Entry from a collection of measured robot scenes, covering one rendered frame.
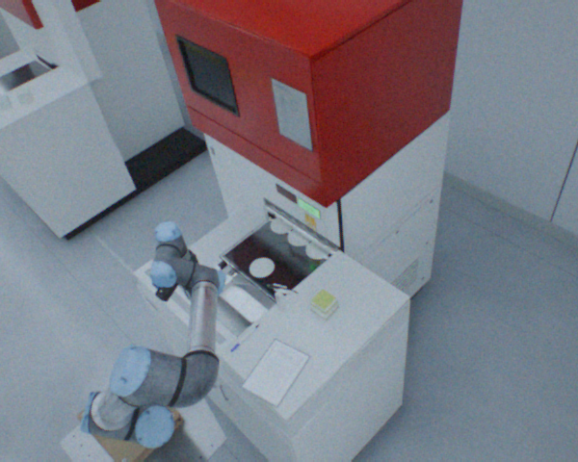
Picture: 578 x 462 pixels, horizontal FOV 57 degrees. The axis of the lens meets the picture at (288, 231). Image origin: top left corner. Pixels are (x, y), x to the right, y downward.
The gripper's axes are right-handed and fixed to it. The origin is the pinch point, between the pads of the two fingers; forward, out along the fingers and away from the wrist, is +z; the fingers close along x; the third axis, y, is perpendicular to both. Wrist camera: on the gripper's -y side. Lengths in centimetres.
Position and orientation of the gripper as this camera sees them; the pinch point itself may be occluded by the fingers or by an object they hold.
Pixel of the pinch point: (190, 299)
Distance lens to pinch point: 188.4
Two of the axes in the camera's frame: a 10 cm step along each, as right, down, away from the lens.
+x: -6.9, -4.8, 5.5
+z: 1.2, 6.7, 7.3
